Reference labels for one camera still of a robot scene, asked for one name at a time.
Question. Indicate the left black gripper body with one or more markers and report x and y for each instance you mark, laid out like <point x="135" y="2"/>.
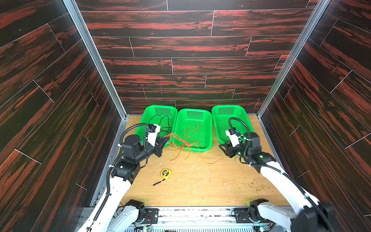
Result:
<point x="158" y="148"/>

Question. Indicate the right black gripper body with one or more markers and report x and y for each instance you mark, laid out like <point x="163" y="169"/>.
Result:
<point x="229" y="149"/>

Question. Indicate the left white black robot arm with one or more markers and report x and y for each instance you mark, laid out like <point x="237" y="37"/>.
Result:
<point x="136" y="144"/>

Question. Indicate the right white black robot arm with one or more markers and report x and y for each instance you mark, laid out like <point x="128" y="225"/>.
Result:
<point x="307" y="213"/>

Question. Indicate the yellow tape measure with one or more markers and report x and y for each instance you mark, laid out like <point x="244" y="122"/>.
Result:
<point x="165" y="174"/>

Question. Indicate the left green plastic basket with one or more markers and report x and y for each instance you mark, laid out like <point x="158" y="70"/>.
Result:
<point x="164" y="116"/>

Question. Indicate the middle green plastic basket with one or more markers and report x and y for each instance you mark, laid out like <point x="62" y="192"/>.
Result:
<point x="193" y="130"/>

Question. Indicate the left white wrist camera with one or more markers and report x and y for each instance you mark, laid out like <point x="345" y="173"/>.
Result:
<point x="153" y="131"/>

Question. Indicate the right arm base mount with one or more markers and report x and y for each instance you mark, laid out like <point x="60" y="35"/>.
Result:
<point x="245" y="215"/>

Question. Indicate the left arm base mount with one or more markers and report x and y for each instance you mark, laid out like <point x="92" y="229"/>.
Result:
<point x="131" y="214"/>

